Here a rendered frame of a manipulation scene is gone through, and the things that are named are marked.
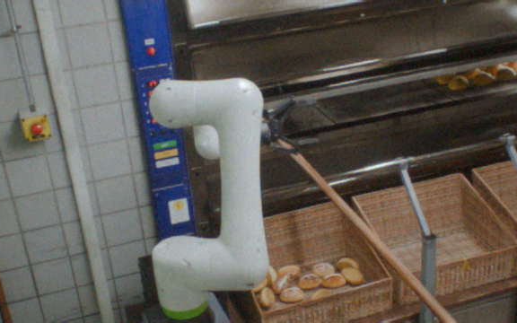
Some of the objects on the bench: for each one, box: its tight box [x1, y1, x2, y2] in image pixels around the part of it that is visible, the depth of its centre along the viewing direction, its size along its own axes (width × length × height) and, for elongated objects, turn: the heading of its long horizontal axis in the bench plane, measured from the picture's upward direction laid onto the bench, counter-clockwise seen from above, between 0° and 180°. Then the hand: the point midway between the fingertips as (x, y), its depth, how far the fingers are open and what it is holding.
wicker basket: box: [352, 173, 517, 307], centre depth 305 cm, size 49×56×28 cm
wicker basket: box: [233, 201, 392, 323], centre depth 290 cm, size 49×56×28 cm
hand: (314, 121), depth 230 cm, fingers open, 13 cm apart
